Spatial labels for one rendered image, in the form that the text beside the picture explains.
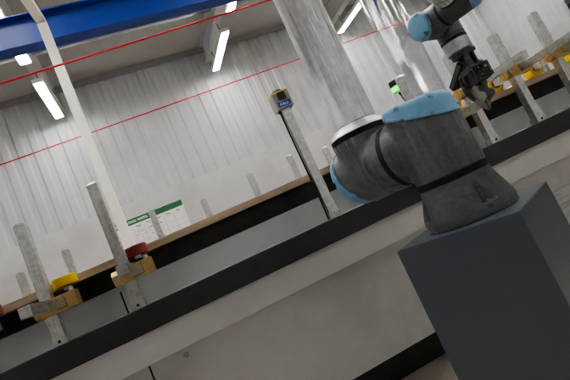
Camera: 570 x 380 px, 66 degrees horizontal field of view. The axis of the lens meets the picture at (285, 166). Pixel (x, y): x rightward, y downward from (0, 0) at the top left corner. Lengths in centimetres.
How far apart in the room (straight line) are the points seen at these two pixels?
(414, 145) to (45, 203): 838
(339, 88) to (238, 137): 818
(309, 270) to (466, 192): 84
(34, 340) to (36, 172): 740
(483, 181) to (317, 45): 49
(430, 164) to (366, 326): 110
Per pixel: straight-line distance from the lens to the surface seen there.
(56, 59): 291
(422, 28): 152
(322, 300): 184
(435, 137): 91
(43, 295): 164
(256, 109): 947
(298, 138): 166
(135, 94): 938
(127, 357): 162
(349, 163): 104
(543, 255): 85
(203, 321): 159
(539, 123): 212
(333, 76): 108
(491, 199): 91
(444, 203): 91
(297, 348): 184
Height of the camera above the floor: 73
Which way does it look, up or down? 8 degrees up
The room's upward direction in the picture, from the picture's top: 25 degrees counter-clockwise
